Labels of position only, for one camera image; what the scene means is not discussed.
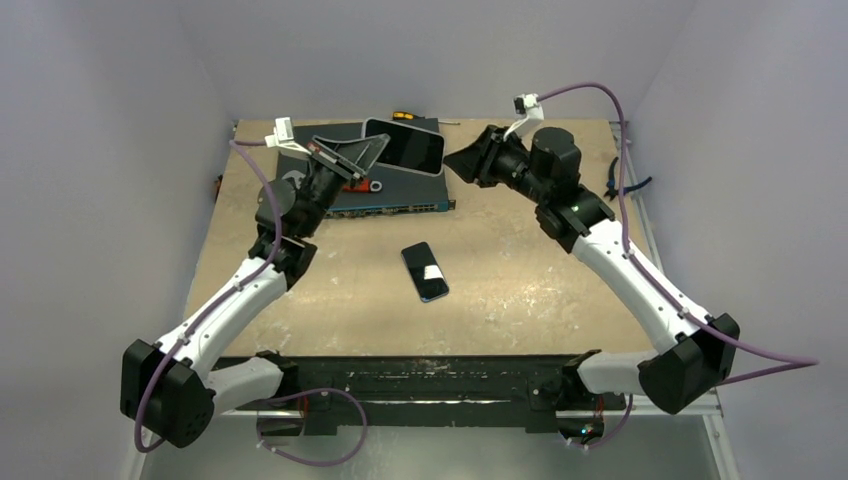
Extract red handled adjustable wrench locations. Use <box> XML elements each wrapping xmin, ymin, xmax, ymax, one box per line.
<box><xmin>343</xmin><ymin>178</ymin><xmax>383</xmax><ymax>193</ymax></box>

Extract blue handled cutting pliers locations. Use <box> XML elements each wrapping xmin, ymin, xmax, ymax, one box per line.
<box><xmin>603</xmin><ymin>157</ymin><xmax>653</xmax><ymax>200</ymax></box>

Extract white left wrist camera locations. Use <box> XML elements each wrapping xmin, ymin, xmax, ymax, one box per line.
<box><xmin>264</xmin><ymin>117</ymin><xmax>310</xmax><ymax>161</ymax></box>

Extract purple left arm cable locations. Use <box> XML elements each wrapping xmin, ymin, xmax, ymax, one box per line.
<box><xmin>133</xmin><ymin>140</ymin><xmax>369</xmax><ymax>469</ymax></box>

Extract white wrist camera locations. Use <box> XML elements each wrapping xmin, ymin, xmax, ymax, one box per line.
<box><xmin>501</xmin><ymin>93</ymin><xmax>544</xmax><ymax>141</ymax></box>
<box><xmin>264</xmin><ymin>117</ymin><xmax>310</xmax><ymax>161</ymax></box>

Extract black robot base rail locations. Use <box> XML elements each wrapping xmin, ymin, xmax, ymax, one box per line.
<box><xmin>218</xmin><ymin>354</ymin><xmax>637</xmax><ymax>439</ymax></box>

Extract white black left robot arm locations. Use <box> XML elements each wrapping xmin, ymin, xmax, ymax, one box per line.
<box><xmin>120</xmin><ymin>134</ymin><xmax>390</xmax><ymax>453</ymax></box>

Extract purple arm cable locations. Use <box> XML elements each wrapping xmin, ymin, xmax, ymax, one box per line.
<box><xmin>536</xmin><ymin>82</ymin><xmax>819</xmax><ymax>452</ymax></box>
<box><xmin>133</xmin><ymin>140</ymin><xmax>369</xmax><ymax>469</ymax></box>

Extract phone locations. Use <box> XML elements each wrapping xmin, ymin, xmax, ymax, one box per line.
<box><xmin>361</xmin><ymin>118</ymin><xmax>446</xmax><ymax>177</ymax></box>

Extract yellow black screwdriver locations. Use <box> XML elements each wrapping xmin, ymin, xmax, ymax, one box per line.
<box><xmin>391</xmin><ymin>111</ymin><xmax>459</xmax><ymax>125</ymax></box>

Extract blue smartphone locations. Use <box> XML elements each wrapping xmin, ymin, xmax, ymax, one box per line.
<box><xmin>401</xmin><ymin>242</ymin><xmax>450</xmax><ymax>303</ymax></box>

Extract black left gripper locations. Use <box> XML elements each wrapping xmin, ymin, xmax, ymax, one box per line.
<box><xmin>298</xmin><ymin>134</ymin><xmax>390</xmax><ymax>239</ymax></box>

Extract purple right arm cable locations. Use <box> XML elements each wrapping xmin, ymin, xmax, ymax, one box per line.
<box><xmin>536</xmin><ymin>82</ymin><xmax>819</xmax><ymax>452</ymax></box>

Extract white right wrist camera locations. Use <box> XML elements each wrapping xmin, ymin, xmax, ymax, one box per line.
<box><xmin>501</xmin><ymin>93</ymin><xmax>544</xmax><ymax>141</ymax></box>

